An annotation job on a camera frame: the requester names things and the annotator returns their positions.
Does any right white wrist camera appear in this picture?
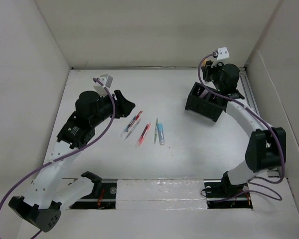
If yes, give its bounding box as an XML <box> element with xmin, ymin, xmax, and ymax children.
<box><xmin>212</xmin><ymin>47</ymin><xmax>230</xmax><ymax>67</ymax></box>

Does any dark blue clear pen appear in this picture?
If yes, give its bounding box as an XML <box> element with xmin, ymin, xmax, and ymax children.
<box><xmin>125</xmin><ymin>118</ymin><xmax>142</xmax><ymax>140</ymax></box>

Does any bright red clear pen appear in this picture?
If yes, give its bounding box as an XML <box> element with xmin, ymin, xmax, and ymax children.
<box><xmin>136</xmin><ymin>123</ymin><xmax>150</xmax><ymax>147</ymax></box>

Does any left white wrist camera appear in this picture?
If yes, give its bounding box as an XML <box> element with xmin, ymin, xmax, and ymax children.
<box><xmin>93</xmin><ymin>74</ymin><xmax>113</xmax><ymax>97</ymax></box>

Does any teal blue pen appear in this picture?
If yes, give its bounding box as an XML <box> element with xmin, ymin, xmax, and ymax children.
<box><xmin>120</xmin><ymin>116</ymin><xmax>137</xmax><ymax>137</ymax></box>

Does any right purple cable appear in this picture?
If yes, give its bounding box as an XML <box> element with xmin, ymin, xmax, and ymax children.
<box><xmin>198</xmin><ymin>52</ymin><xmax>287</xmax><ymax>202</ymax></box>

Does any green clear pen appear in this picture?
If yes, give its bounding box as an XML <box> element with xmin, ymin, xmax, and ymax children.
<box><xmin>153</xmin><ymin>118</ymin><xmax>158</xmax><ymax>144</ymax></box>

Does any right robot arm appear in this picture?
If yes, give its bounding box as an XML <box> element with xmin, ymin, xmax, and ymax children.
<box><xmin>197</xmin><ymin>62</ymin><xmax>286</xmax><ymax>200</ymax></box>

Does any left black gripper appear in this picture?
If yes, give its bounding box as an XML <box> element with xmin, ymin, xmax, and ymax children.
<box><xmin>90</xmin><ymin>90</ymin><xmax>135</xmax><ymax>127</ymax></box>

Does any red grip gel pen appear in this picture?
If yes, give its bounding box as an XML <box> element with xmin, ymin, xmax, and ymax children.
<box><xmin>123</xmin><ymin>111</ymin><xmax>143</xmax><ymax>133</ymax></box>

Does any purple highlighter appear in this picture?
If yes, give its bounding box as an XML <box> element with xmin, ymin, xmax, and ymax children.
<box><xmin>199</xmin><ymin>90</ymin><xmax>209</xmax><ymax>98</ymax></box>

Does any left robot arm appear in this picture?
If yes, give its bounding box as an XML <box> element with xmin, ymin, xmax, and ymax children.
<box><xmin>8</xmin><ymin>90</ymin><xmax>136</xmax><ymax>233</ymax></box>

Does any blue highlighter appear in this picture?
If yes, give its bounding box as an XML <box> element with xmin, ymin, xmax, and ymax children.
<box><xmin>157</xmin><ymin>123</ymin><xmax>165</xmax><ymax>145</ymax></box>

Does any black pen holder box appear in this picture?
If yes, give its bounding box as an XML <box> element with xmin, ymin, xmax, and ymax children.
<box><xmin>185</xmin><ymin>82</ymin><xmax>227</xmax><ymax>122</ymax></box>

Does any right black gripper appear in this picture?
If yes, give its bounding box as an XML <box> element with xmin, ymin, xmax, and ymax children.
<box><xmin>201</xmin><ymin>59</ymin><xmax>225</xmax><ymax>92</ymax></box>

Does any dark red pen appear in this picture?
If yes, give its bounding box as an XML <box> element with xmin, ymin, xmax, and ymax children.
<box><xmin>137</xmin><ymin>123</ymin><xmax>151</xmax><ymax>146</ymax></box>

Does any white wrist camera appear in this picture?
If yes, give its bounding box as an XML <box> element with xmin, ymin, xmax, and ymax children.
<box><xmin>212</xmin><ymin>47</ymin><xmax>230</xmax><ymax>67</ymax></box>
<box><xmin>93</xmin><ymin>74</ymin><xmax>113</xmax><ymax>97</ymax></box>

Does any purple cable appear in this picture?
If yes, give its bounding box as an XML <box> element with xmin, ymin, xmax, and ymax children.
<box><xmin>198</xmin><ymin>52</ymin><xmax>287</xmax><ymax>202</ymax></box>
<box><xmin>0</xmin><ymin>77</ymin><xmax>117</xmax><ymax>239</ymax></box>

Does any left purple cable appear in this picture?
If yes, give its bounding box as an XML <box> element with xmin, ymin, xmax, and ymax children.
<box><xmin>0</xmin><ymin>77</ymin><xmax>117</xmax><ymax>239</ymax></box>

